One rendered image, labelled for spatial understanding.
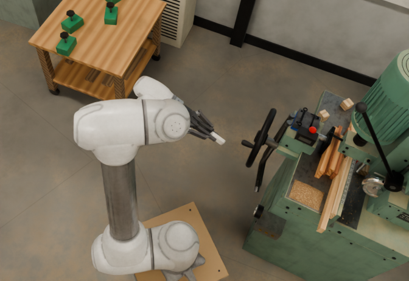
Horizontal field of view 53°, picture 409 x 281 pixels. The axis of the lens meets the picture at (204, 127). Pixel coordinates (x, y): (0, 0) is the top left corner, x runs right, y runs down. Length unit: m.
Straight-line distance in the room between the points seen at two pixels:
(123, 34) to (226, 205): 1.20
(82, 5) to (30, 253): 1.47
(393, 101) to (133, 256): 1.00
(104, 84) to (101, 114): 1.60
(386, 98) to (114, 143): 0.83
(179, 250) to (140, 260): 0.15
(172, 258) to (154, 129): 0.59
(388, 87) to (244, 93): 1.76
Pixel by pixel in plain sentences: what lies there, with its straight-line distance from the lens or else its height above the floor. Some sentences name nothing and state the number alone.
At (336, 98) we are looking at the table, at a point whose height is 0.90.
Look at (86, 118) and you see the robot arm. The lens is 1.14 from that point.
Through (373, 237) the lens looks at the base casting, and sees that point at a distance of 1.87.
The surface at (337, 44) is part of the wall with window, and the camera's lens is 3.18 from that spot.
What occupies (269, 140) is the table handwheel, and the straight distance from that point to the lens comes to 1.85.
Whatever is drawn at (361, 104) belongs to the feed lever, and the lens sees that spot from 1.32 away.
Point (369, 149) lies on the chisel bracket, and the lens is 1.70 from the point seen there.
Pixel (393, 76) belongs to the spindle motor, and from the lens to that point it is 1.35.
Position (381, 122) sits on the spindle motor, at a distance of 1.46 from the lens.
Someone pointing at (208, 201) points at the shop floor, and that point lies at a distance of 2.56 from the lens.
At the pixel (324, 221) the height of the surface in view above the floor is 0.94.
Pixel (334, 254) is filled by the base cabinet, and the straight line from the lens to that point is 2.11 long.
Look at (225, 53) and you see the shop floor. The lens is 3.22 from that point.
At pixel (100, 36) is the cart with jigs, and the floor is 0.53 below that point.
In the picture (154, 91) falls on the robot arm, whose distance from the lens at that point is 1.69.
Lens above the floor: 2.37
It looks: 58 degrees down
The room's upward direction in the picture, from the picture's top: 14 degrees clockwise
